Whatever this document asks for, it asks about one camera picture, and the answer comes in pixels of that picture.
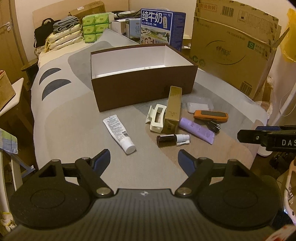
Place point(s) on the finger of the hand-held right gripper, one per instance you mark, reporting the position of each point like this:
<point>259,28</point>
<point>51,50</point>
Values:
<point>251,137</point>

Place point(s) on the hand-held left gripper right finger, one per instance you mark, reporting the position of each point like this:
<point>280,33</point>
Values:
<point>185,160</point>

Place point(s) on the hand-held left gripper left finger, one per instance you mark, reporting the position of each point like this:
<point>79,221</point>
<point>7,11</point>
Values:
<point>103,158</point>

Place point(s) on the orange and grey device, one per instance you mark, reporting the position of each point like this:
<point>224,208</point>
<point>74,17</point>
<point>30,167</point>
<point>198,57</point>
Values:
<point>208,115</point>

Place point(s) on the gold carton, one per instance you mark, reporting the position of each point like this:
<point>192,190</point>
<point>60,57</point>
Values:
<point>172,109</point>

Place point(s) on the brown cardboard box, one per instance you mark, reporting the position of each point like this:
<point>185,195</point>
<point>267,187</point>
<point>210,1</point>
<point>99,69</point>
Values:
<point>138,88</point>

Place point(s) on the small brown spray bottle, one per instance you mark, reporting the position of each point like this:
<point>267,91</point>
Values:
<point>165,139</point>

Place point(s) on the white squeeze tube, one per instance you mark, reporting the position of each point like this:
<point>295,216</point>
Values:
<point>118,132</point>

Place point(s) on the white pole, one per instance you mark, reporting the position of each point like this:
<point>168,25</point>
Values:
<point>283,107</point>

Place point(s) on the purple squeeze tube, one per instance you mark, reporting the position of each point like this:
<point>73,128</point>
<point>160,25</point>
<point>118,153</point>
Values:
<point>196,129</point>

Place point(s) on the cream hair claw clip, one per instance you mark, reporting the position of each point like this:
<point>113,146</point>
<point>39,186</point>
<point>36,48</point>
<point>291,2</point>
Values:
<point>153,128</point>

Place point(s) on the grey patterned blanket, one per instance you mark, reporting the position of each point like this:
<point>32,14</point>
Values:
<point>69,127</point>

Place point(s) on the clear plastic case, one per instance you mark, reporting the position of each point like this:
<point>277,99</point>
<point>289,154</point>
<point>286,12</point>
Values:
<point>200,104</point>

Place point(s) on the large cardboard carton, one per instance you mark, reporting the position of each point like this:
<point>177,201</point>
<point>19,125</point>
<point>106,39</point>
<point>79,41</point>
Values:
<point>231,53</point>

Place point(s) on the red and white packet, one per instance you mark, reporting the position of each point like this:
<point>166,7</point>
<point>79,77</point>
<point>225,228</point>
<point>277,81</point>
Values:
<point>285,234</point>

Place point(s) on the plaid cloth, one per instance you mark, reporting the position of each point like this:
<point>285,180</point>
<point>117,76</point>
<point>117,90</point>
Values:
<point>8,141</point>

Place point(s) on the yellow plastic bag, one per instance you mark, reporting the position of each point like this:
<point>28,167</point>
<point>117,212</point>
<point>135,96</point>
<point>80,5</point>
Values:
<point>290,34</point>

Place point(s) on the white side table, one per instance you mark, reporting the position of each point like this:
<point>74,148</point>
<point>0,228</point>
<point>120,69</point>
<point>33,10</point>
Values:
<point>17,92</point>

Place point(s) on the dark wooden bedside table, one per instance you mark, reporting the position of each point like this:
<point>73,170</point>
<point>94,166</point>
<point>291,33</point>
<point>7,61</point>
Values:
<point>29,67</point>

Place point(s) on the small cardboard box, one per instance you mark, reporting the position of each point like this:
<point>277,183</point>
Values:
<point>4,89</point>

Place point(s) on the pale blue carton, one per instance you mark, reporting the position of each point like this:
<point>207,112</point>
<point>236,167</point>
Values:
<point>133,30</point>

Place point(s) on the white small box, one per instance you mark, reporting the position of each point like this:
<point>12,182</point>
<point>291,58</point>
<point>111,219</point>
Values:
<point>119,26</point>

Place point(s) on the stack of green tissue packs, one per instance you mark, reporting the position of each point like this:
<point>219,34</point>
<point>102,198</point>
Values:
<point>97,25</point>

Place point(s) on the blue milk carton box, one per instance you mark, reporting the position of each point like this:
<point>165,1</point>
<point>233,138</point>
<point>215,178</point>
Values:
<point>157,25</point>

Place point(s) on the folded grey towels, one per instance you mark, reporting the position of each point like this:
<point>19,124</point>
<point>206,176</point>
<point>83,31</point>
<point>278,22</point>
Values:
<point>66,24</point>

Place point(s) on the black bag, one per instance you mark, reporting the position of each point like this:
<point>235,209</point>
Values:
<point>42,32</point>

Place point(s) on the flat cardboard box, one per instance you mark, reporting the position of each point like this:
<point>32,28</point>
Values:
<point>90,8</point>

